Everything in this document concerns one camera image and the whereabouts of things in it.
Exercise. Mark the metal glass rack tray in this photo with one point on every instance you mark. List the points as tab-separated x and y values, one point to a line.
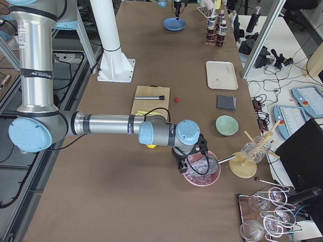
272	210

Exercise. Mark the steel ice scoop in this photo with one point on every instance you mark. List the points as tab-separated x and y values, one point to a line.
222	160

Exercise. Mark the aluminium frame post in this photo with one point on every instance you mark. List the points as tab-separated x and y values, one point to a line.
266	28

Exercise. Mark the copper wire bottle rack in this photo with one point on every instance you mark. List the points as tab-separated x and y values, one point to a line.
216	31

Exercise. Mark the grey folded cloth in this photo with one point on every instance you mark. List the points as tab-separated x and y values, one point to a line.
226	102

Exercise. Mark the blue teach pendant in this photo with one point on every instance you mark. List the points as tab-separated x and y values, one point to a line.
310	99
293	118

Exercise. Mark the clear glass mug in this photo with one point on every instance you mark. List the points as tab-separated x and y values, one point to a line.
256	150

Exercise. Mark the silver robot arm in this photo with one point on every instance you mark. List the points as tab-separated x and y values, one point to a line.
163	3
39	123

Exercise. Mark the steel muddler with black tip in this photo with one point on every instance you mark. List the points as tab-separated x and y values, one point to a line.
159	97

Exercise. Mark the pale green bowl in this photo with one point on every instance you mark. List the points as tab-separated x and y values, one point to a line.
226	125

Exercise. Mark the blue plate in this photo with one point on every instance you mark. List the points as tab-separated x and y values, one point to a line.
174	24

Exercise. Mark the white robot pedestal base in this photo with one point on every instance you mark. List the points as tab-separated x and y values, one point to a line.
114	66

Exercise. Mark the cream rabbit tray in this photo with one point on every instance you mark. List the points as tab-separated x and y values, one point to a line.
221	75

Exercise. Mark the wooden mug tree stand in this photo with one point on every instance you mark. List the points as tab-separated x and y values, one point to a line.
241	166

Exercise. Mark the black monitor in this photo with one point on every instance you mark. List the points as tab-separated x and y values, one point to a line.
301	156

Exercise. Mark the wine glass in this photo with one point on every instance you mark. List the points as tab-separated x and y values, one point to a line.
252	230

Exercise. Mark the pink bowl with ice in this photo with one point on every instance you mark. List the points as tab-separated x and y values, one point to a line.
197	167

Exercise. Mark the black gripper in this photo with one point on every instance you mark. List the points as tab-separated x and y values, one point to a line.
176	5
179	157

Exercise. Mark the yellow plastic knife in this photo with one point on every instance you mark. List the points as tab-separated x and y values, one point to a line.
143	113

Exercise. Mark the wooden cutting board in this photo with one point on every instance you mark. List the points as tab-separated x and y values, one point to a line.
147	105

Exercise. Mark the dark drink bottle white cap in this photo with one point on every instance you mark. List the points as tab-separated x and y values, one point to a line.
210	34

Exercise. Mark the black thermos bottle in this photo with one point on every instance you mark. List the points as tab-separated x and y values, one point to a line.
254	19

